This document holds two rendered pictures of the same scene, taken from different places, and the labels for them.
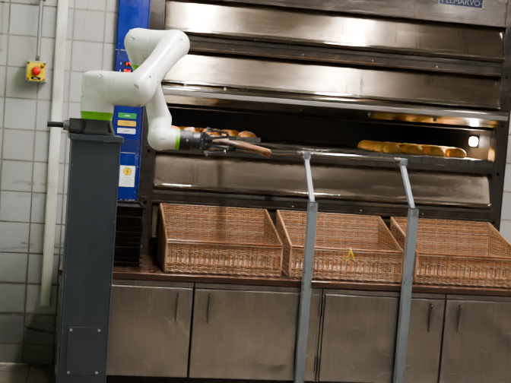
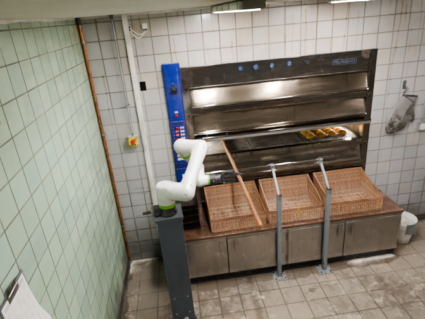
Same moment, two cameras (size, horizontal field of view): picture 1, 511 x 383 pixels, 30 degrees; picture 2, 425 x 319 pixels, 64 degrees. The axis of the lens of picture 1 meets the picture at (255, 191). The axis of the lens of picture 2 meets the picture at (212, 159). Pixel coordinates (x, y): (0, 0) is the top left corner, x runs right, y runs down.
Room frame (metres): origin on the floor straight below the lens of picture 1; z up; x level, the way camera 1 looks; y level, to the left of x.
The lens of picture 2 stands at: (1.54, 0.10, 2.55)
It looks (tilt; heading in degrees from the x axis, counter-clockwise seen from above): 23 degrees down; 4
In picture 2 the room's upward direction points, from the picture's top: 5 degrees counter-clockwise
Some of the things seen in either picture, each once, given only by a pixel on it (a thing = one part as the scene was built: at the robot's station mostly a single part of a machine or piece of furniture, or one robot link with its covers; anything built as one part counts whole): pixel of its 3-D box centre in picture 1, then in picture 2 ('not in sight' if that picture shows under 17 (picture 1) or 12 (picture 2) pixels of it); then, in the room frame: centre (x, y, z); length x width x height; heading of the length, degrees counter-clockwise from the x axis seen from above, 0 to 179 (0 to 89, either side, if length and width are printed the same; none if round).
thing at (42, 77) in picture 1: (36, 71); (133, 140); (4.67, 1.11, 1.46); 0.10 x 0.07 x 0.10; 99
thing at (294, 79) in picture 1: (334, 80); (281, 114); (4.96, -0.37, 1.54); 1.79 x 0.11 x 0.19; 99
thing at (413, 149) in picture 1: (410, 148); (317, 126); (5.49, -0.87, 1.21); 0.61 x 0.48 x 0.06; 9
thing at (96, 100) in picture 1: (100, 95); (167, 193); (3.73, 0.63, 1.36); 0.16 x 0.13 x 0.19; 73
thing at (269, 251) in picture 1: (217, 238); (233, 205); (4.60, 0.16, 0.72); 0.56 x 0.49 x 0.28; 100
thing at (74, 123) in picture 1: (81, 125); (160, 209); (3.73, 0.70, 1.23); 0.26 x 0.15 x 0.06; 103
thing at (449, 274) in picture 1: (453, 251); (345, 190); (4.79, -1.02, 0.72); 0.56 x 0.49 x 0.28; 99
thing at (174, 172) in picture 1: (327, 180); (281, 161); (4.96, -0.37, 1.02); 1.79 x 0.11 x 0.19; 99
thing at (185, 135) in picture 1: (185, 140); (212, 178); (4.27, 0.33, 1.19); 0.12 x 0.06 x 0.09; 9
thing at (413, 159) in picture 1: (328, 153); (280, 148); (4.98, -0.36, 1.16); 1.80 x 0.06 x 0.04; 99
